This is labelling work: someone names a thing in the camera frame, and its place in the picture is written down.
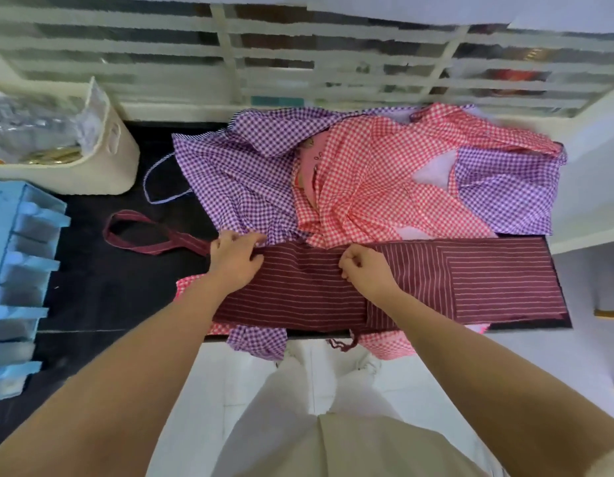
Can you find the person's left forearm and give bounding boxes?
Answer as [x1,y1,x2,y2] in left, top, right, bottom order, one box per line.
[0,274,244,477]

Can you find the white storage basket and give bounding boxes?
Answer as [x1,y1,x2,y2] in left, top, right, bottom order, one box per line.
[0,77,141,195]

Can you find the person's right hand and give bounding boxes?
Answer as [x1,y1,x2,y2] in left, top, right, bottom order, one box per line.
[338,243,405,306]

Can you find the person's left hand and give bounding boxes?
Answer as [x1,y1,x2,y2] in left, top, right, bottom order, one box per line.
[209,230,268,296]

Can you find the white striped window grille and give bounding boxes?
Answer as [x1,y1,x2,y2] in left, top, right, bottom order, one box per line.
[0,0,614,120]

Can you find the person's right forearm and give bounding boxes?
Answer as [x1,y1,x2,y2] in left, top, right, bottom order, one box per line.
[367,287,614,477]

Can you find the white cabinet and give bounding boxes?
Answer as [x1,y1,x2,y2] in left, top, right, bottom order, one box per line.
[545,84,614,255]

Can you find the red gingham apron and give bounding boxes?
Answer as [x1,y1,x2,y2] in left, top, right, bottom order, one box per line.
[175,102,562,359]

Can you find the clear plastic bags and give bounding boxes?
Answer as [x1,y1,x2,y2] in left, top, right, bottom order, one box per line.
[0,85,105,165]

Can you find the purple gingham apron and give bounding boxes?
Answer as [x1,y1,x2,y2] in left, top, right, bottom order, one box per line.
[143,106,338,362]
[455,143,569,237]

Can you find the white cloth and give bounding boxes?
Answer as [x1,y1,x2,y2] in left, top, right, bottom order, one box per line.
[412,150,460,188]

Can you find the light blue plastic organizer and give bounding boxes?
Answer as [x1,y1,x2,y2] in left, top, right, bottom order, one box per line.
[0,181,71,404]

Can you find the maroon striped apron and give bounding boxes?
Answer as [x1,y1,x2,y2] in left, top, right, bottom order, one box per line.
[103,210,570,352]

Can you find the person's white shoe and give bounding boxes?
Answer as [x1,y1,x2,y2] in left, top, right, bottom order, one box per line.
[356,351,383,376]

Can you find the person's beige shirt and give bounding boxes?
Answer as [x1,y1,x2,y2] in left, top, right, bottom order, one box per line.
[316,412,492,477]

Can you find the pink printed cloth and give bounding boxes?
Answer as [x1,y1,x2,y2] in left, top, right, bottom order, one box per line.
[293,130,333,206]

